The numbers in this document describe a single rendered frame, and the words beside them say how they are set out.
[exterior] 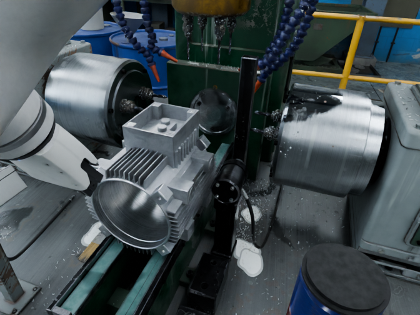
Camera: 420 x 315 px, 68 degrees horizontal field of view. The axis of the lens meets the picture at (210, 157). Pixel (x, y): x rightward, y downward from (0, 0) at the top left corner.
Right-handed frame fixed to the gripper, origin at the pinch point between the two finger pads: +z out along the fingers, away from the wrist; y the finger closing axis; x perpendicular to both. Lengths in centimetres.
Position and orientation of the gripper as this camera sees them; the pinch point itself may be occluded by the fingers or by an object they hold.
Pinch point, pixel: (85, 182)
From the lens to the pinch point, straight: 54.2
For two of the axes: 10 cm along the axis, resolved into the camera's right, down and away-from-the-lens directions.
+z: 1.3, 4.7, 8.7
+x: 2.9, -8.6, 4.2
